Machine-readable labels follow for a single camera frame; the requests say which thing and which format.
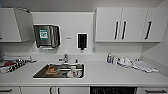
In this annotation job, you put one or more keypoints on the white plate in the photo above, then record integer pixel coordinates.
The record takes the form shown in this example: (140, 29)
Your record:
(80, 74)

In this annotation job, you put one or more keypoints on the black wall soap dispenser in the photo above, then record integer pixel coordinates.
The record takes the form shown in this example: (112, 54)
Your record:
(82, 41)

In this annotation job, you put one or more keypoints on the white upper cabinet small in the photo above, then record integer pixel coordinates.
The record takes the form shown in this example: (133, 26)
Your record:
(11, 26)

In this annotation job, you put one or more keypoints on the stainless steel sink basin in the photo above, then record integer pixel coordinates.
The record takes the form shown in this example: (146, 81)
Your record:
(40, 74)

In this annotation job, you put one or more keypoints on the small black sink knob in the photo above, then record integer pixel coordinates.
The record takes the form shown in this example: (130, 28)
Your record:
(76, 61)

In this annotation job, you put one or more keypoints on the small grey wall label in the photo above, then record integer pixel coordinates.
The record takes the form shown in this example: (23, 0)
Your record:
(68, 38)

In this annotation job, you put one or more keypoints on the stainless steel dishwasher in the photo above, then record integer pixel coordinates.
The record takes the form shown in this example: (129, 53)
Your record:
(113, 90)

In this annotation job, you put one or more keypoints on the white wall outlet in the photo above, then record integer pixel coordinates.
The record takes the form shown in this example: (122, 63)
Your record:
(94, 49)

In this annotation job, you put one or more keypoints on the steel paper towel dispenser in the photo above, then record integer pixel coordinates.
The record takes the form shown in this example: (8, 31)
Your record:
(45, 36)

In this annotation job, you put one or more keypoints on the white cup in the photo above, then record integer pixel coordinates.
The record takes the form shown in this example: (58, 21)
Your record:
(74, 71)

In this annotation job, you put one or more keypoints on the chrome sink faucet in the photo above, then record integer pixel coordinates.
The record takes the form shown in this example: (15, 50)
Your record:
(64, 58)

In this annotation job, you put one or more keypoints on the blue dish soap bottle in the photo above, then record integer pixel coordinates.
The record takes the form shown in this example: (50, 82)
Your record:
(109, 58)

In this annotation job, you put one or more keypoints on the small white bottle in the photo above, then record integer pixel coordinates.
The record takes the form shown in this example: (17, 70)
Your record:
(114, 60)

